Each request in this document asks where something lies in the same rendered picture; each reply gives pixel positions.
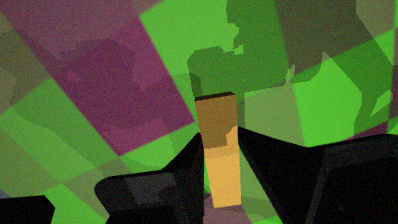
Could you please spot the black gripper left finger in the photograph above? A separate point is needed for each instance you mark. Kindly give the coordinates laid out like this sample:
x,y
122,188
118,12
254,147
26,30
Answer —
x,y
179,183

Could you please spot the yellow rectangular bar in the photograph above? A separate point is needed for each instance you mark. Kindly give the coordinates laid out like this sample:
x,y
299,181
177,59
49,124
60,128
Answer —
x,y
218,124

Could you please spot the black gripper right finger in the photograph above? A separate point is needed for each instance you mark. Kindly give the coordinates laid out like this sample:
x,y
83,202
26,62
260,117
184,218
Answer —
x,y
293,176

